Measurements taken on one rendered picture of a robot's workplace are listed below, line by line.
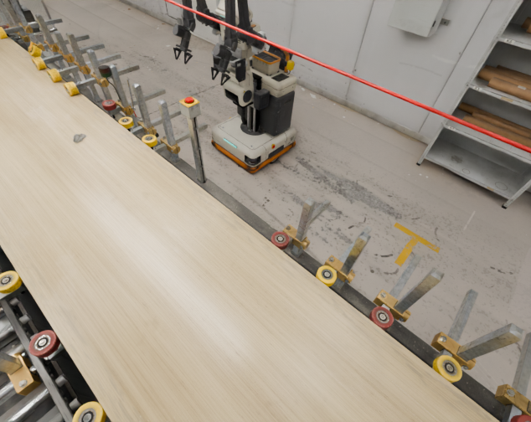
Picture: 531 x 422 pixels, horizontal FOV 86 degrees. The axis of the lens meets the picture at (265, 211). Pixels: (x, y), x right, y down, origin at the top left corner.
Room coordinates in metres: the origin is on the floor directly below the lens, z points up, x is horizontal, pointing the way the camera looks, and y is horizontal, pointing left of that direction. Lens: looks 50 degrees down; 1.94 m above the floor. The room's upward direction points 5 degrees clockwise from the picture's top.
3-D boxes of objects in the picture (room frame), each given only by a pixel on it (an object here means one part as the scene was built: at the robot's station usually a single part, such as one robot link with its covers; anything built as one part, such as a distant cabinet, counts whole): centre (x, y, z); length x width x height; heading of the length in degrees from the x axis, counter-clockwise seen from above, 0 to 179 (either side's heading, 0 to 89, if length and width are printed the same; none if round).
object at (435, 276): (0.47, -0.57, 0.91); 0.04 x 0.04 x 0.48; 52
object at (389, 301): (0.48, -0.55, 0.83); 0.14 x 0.06 x 0.05; 52
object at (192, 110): (1.23, 0.41, 1.18); 0.07 x 0.07 x 0.08; 52
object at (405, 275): (0.56, -0.59, 0.83); 0.43 x 0.03 x 0.04; 142
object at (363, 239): (0.62, -0.37, 0.87); 0.04 x 0.04 x 0.48; 52
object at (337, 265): (0.63, -0.36, 0.81); 0.14 x 0.06 x 0.05; 52
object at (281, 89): (2.53, 0.13, 0.59); 0.55 x 0.34 x 0.83; 50
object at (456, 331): (0.40, -0.79, 0.83); 0.43 x 0.03 x 0.04; 142
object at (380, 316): (0.40, -0.47, 0.85); 0.08 x 0.08 x 0.11
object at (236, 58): (2.24, 0.37, 0.99); 0.28 x 0.16 x 0.22; 50
